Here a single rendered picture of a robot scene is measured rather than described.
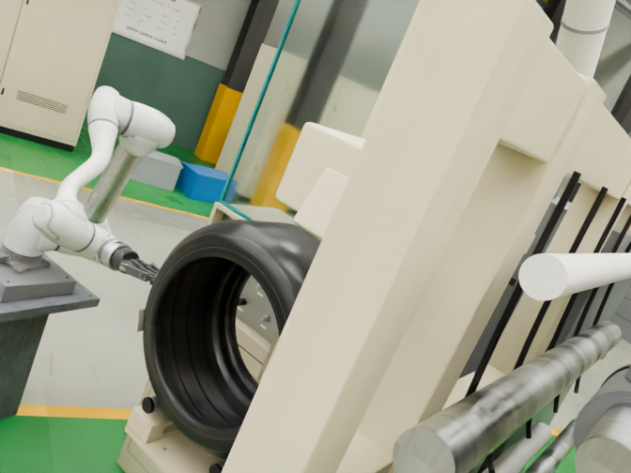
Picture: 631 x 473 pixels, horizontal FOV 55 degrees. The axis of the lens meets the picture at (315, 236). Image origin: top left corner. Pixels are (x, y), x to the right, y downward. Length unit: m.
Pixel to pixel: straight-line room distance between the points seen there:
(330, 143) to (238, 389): 1.01
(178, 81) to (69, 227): 8.14
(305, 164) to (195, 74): 8.97
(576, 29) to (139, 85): 8.44
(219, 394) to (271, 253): 0.59
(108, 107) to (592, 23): 1.56
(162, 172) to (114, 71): 2.79
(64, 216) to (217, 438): 0.78
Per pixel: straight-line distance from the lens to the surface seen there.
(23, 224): 2.62
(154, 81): 9.84
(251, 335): 2.31
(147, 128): 2.34
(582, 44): 1.86
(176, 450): 1.79
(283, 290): 1.36
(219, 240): 1.48
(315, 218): 0.89
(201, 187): 7.34
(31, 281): 2.62
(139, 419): 1.77
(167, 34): 9.75
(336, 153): 1.01
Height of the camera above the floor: 1.86
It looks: 14 degrees down
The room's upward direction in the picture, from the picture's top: 23 degrees clockwise
